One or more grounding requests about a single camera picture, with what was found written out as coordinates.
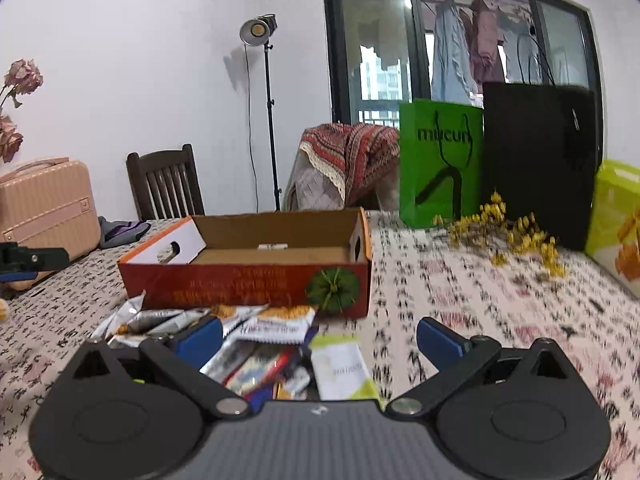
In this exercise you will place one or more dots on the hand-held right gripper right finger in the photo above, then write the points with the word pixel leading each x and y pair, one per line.
pixel 440 342

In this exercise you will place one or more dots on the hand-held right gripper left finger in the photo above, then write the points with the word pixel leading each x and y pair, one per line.
pixel 202 340

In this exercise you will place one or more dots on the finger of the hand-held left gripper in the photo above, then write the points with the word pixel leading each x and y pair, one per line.
pixel 30 259

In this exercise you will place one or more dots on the orange cardboard box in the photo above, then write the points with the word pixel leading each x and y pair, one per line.
pixel 225 285

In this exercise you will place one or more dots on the pile of snack packets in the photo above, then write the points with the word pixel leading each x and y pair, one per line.
pixel 270 322

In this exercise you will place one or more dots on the green white snack packet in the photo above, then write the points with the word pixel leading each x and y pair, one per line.
pixel 340 370

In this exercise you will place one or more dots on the pink suitcase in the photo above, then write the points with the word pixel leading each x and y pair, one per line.
pixel 45 205

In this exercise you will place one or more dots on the yellow rounded object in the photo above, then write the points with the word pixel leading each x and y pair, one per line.
pixel 3 310

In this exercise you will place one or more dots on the grey purple pouch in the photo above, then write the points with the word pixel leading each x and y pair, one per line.
pixel 125 232

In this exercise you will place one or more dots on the yellow dried flower sprig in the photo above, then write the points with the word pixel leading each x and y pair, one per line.
pixel 525 235

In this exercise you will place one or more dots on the dark wooden chair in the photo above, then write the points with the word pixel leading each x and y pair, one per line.
pixel 165 180

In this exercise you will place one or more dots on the green paper bag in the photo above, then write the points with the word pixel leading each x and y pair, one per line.
pixel 450 180

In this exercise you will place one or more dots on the pink dried flowers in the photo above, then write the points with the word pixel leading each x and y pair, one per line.
pixel 22 77

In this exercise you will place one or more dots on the black paper bag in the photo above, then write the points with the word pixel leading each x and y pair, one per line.
pixel 535 160

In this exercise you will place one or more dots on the red patterned cloth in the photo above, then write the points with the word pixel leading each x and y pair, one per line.
pixel 350 150

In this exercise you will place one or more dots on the yellow-green snack box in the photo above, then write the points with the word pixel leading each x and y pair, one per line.
pixel 615 200

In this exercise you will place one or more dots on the hanging light blue shirt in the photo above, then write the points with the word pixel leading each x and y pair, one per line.
pixel 450 60

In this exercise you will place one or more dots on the hanging white shirt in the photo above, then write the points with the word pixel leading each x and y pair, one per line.
pixel 520 55

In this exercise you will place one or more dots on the hanging pink garment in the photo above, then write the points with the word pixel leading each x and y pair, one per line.
pixel 485 45

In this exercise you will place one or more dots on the black framed glass door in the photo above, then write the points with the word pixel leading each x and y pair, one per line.
pixel 331 60

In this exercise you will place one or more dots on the studio light on stand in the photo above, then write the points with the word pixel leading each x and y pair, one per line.
pixel 257 30

